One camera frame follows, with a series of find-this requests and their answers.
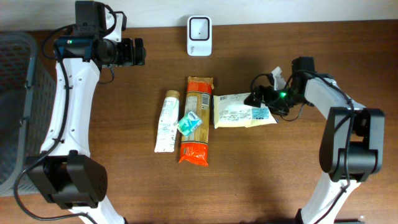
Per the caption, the cream food pouch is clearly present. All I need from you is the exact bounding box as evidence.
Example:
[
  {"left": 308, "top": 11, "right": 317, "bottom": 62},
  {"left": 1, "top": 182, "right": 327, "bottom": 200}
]
[{"left": 213, "top": 93, "right": 277, "bottom": 129}]

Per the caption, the teal tissue pack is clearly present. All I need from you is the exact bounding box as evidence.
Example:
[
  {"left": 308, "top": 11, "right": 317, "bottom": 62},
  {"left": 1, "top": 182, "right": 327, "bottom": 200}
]
[{"left": 175, "top": 111, "right": 202, "bottom": 136}]

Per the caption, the orange spaghetti package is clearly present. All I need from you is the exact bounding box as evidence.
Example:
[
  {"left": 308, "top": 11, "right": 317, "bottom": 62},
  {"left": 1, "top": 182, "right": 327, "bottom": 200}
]
[{"left": 179, "top": 77, "right": 214, "bottom": 167}]

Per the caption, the white tube with gold cap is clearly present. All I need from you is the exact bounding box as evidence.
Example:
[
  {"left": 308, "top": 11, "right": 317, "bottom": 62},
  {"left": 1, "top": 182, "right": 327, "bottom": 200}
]
[{"left": 154, "top": 90, "right": 180, "bottom": 153}]

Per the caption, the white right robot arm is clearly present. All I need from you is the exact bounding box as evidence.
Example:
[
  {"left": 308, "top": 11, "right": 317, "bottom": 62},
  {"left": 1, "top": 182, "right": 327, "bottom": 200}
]
[{"left": 244, "top": 57, "right": 385, "bottom": 223}]

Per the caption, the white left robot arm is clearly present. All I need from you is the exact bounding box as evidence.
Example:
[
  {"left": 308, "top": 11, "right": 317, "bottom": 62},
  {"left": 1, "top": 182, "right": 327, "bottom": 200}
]
[{"left": 24, "top": 1, "right": 146, "bottom": 223}]

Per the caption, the white barcode scanner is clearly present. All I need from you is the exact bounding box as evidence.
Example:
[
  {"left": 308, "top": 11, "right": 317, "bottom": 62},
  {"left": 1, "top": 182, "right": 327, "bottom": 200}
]
[{"left": 187, "top": 16, "right": 212, "bottom": 57}]

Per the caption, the dark grey plastic basket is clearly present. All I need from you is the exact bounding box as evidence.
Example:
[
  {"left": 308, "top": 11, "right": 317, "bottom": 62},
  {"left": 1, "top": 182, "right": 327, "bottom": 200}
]
[{"left": 1, "top": 32, "right": 56, "bottom": 197}]

